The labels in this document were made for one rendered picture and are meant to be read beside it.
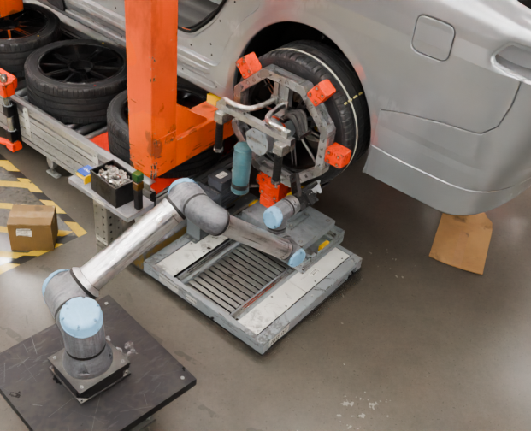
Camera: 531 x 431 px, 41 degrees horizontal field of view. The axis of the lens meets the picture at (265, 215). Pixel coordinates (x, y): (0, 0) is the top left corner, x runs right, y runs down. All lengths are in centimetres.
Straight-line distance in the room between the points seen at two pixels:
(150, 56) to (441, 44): 120
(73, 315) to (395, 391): 151
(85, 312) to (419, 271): 197
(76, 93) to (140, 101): 100
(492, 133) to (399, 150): 43
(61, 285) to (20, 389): 43
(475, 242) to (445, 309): 61
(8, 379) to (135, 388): 49
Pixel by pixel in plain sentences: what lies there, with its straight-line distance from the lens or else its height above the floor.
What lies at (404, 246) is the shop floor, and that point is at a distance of 413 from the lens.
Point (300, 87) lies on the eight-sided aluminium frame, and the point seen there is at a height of 111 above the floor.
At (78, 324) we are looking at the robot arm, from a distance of 268.
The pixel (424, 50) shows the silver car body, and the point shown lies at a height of 141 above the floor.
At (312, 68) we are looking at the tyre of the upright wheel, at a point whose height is 116.
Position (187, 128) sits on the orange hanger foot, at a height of 69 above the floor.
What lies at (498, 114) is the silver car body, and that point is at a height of 128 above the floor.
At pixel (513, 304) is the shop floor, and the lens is 401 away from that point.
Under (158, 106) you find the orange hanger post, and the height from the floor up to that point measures 91.
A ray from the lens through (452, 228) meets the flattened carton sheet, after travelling 434.
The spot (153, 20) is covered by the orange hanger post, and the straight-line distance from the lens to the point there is 309.
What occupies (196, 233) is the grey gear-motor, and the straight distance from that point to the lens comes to 380.
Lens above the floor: 262
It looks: 39 degrees down
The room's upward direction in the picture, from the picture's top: 7 degrees clockwise
